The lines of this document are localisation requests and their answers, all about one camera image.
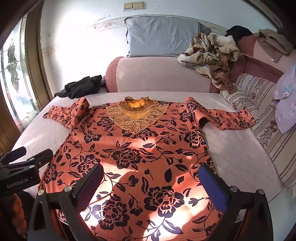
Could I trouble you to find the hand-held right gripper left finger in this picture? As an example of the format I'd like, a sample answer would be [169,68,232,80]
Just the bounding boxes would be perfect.
[27,163,105,241]

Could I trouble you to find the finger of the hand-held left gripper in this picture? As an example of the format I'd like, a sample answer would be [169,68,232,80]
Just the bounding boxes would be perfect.
[0,146,27,164]
[9,149,54,168]

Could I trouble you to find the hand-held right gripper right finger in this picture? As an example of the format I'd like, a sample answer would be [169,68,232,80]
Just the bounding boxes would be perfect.
[198,164,275,241]

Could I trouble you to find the orange floral shirt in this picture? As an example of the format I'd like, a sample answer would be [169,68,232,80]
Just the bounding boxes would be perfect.
[38,96,257,241]

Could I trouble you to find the person's left forearm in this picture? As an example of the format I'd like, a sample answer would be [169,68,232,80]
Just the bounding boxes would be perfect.
[0,193,28,241]

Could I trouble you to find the black clothes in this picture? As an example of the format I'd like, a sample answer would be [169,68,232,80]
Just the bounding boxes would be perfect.
[54,75,103,99]

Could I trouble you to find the white quilted bed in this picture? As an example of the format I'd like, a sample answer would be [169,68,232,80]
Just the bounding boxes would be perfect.
[9,91,287,204]

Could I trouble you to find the stained glass window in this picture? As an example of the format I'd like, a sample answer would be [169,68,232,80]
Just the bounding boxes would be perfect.
[0,14,40,126]

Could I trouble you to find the striped floral quilt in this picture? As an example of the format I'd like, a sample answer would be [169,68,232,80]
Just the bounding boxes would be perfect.
[220,73,296,190]

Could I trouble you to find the purple printed cloth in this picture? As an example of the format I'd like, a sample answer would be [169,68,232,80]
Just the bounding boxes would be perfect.
[273,62,296,134]

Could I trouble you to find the pink bolster cushion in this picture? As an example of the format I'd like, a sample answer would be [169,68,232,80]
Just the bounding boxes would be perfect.
[105,56,222,94]

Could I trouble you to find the pink padded sofa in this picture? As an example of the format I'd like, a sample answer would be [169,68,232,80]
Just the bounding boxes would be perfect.
[233,35,292,84]

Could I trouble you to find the crumpled floral blanket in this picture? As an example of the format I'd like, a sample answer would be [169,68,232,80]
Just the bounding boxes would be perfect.
[177,32,241,93]

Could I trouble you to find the black cloth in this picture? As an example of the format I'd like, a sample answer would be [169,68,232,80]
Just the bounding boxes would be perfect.
[225,25,254,43]

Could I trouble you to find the grey pillow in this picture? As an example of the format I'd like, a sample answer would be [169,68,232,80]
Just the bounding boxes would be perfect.
[125,17,211,58]

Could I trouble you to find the beige jacket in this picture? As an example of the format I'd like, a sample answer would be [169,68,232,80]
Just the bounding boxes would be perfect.
[254,29,294,63]

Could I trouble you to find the wooden window frame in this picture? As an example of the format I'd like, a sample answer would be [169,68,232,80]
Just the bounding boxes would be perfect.
[0,0,54,154]

